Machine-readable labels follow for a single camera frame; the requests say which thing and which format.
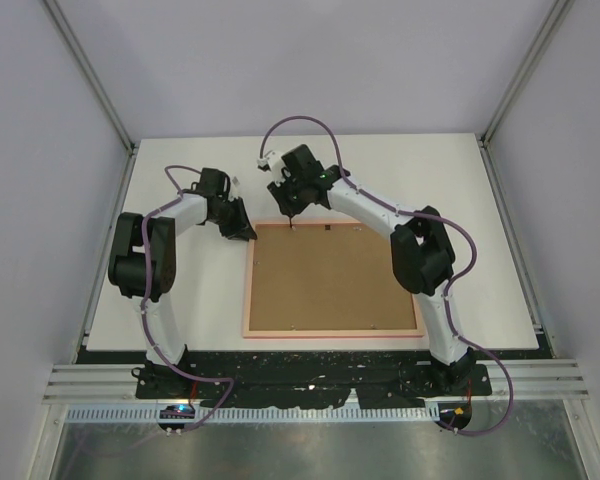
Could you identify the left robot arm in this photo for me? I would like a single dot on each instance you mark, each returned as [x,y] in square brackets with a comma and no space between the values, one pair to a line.
[143,263]

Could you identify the aluminium frame post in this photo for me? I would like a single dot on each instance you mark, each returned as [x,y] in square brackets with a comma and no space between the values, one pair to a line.
[68,35]
[541,40]

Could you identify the pink picture frame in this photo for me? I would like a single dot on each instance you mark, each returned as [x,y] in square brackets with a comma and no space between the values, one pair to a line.
[247,285]

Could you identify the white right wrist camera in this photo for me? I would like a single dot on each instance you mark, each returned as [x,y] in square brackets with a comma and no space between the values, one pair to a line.
[272,163]

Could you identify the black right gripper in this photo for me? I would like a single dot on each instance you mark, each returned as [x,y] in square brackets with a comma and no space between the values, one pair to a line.
[286,207]

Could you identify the left aluminium frame post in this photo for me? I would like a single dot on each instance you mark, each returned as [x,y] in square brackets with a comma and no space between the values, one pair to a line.
[68,35]

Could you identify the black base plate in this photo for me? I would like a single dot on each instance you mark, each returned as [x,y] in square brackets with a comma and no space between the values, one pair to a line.
[310,380]

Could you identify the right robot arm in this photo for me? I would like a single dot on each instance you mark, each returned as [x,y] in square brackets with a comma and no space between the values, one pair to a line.
[422,255]

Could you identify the slotted cable duct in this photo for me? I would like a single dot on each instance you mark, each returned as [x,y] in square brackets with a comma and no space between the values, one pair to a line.
[178,413]

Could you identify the brown frame backing board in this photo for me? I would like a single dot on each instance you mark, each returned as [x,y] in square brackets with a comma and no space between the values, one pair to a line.
[330,275]

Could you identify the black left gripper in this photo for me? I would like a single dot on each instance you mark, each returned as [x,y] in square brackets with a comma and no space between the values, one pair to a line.
[242,230]

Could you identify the right aluminium frame post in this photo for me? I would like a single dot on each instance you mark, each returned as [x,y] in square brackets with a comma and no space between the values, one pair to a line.
[541,40]

